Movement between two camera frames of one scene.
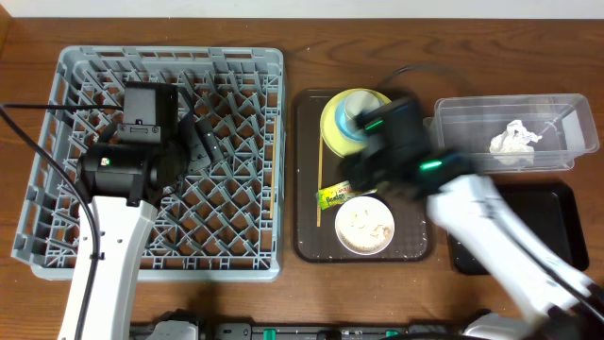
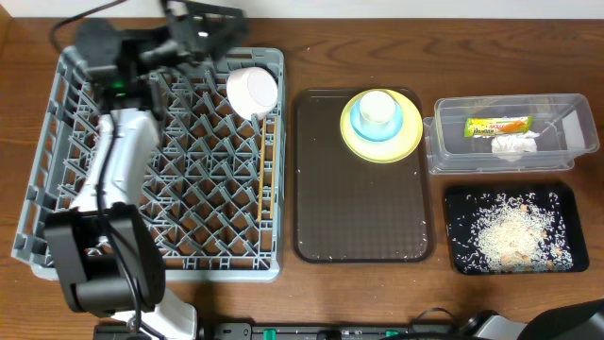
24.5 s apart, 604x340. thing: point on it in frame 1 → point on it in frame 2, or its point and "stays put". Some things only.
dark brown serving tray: x=316 y=168 stays put
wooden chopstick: x=319 y=209 → x=261 y=170
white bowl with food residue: x=364 y=225 → x=253 y=91
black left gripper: x=199 y=143 → x=190 y=36
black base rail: x=193 y=330 stays put
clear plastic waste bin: x=514 y=132 stays put
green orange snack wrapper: x=337 y=195 → x=487 y=127
